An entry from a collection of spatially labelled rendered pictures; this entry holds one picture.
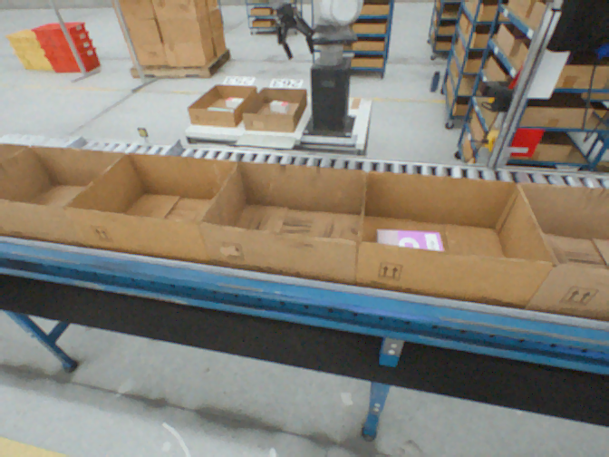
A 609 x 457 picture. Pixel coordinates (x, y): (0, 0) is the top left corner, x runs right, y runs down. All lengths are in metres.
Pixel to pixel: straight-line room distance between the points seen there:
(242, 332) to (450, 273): 0.66
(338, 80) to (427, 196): 0.88
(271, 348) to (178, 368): 0.85
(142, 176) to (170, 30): 4.33
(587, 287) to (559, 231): 0.31
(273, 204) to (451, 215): 0.55
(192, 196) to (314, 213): 0.44
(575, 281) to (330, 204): 0.62
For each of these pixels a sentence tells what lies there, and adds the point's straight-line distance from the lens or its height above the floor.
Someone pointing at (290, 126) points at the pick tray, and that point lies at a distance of 1.84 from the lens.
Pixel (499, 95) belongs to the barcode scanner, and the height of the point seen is 1.05.
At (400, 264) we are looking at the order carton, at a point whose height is 0.99.
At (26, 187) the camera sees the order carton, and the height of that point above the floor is 0.94.
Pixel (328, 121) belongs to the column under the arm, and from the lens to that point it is 1.81.
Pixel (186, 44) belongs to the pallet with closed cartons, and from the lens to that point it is 5.45.
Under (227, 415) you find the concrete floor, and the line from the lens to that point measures 1.71.
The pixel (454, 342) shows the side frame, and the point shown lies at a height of 0.82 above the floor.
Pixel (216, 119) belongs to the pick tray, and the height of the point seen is 0.80.
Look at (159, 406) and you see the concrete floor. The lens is 1.82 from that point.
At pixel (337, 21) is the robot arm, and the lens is 1.47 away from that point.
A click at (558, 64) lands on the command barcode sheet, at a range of 1.61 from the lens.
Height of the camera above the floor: 1.58
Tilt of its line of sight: 41 degrees down
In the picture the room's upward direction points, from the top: 4 degrees counter-clockwise
